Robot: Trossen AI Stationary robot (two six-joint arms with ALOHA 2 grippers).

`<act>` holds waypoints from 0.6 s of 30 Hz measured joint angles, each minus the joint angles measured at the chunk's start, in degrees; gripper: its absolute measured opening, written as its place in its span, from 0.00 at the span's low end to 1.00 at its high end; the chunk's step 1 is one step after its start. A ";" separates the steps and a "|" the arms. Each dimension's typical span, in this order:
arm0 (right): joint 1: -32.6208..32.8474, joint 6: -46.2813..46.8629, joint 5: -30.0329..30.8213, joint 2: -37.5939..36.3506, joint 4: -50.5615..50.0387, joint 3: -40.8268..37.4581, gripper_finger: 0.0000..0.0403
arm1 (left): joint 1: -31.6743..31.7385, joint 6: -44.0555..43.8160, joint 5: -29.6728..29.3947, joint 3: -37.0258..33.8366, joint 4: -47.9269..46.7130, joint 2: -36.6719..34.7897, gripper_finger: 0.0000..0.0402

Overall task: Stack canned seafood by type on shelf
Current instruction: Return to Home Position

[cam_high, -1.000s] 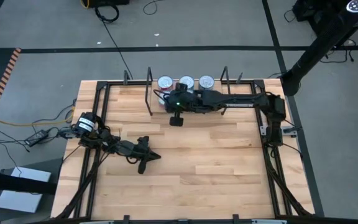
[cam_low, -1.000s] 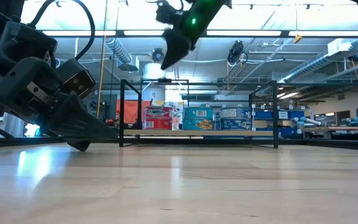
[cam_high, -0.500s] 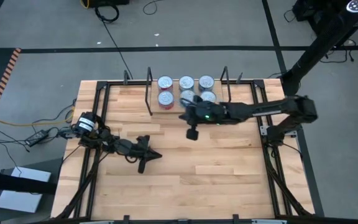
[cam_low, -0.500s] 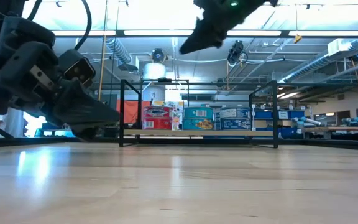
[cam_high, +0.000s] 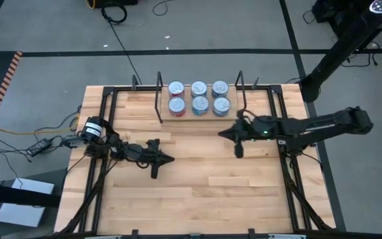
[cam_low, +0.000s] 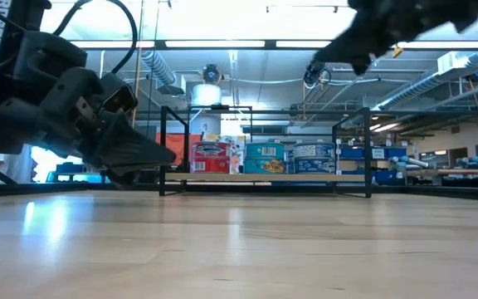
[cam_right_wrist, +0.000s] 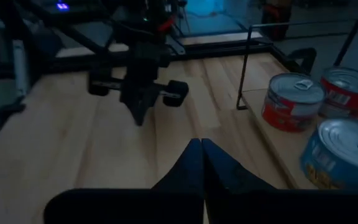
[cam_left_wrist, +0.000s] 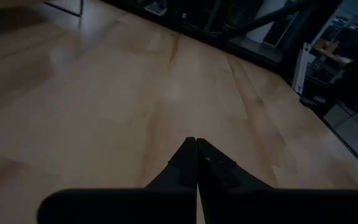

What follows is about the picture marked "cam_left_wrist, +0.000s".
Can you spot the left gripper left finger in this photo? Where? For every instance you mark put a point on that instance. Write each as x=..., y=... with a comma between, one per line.
x=166, y=205

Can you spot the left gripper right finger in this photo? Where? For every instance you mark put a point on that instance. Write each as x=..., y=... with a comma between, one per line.
x=244, y=205

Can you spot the white light bar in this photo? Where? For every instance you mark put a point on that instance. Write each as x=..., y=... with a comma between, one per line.
x=300, y=68

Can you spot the wooden background desk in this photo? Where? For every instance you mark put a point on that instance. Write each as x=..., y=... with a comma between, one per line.
x=329, y=51

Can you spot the white board panel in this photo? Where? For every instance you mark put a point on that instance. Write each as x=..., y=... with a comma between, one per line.
x=264, y=28

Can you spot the black aluminium table frame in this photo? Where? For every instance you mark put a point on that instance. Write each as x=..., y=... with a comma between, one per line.
x=253, y=51

